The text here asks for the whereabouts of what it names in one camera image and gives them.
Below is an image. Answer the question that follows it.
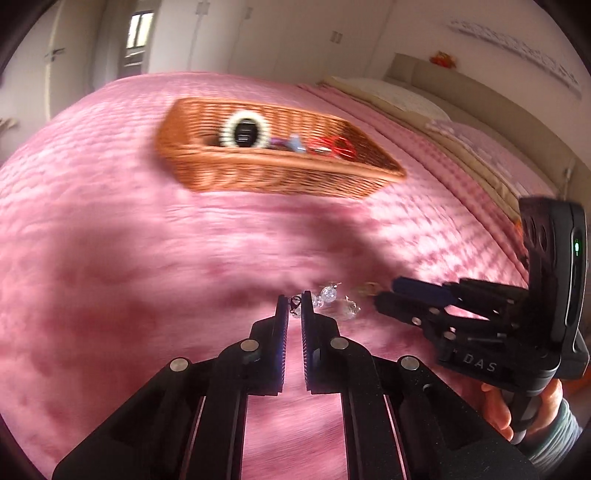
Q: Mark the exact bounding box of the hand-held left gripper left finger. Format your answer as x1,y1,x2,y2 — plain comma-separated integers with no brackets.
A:
52,295,289,480

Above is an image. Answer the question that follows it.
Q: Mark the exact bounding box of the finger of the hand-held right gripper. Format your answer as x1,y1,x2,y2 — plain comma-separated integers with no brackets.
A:
373,292,462,361
392,276,528,320

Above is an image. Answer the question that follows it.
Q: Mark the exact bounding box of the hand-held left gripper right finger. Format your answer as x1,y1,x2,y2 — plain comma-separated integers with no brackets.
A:
301,291,541,480

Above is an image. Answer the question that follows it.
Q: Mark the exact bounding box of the clear crystal bracelet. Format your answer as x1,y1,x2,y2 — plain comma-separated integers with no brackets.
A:
290,284,361,320

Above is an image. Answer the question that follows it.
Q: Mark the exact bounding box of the brown wicker basket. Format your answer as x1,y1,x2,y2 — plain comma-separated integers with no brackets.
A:
156,98,408,200

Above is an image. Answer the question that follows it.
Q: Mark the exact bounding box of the cream spiral hair tie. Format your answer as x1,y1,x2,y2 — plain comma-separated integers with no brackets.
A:
221,111,271,149

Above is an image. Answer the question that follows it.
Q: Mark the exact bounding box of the person's right forearm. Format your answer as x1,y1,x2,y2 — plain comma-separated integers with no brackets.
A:
522,399,585,472

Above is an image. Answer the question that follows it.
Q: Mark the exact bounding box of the person's right hand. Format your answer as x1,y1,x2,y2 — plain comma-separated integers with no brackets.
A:
480,378,566,441

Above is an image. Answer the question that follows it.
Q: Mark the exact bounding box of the beige quilt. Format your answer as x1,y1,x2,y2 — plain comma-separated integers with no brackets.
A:
318,78,527,222

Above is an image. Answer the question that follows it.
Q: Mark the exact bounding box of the pink pillow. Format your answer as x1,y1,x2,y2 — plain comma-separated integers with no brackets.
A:
425,119,555,197

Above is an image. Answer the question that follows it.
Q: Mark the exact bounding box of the beige bed headboard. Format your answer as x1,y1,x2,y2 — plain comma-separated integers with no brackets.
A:
385,53,578,197

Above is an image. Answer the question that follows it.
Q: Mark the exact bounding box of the white floral pillow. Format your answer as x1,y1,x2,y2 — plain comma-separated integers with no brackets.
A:
323,78,451,121

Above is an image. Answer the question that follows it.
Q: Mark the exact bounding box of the white wardrobe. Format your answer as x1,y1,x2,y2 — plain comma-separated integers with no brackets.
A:
152,0,398,84

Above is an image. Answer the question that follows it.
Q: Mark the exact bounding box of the window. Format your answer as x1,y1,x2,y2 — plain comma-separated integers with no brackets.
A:
124,13,154,49

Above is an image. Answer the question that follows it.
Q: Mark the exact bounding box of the white room door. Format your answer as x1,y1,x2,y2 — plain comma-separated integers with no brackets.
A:
44,0,95,121

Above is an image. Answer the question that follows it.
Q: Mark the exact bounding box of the white carved wall shelf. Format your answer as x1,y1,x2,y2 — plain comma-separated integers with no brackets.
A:
450,18,580,97

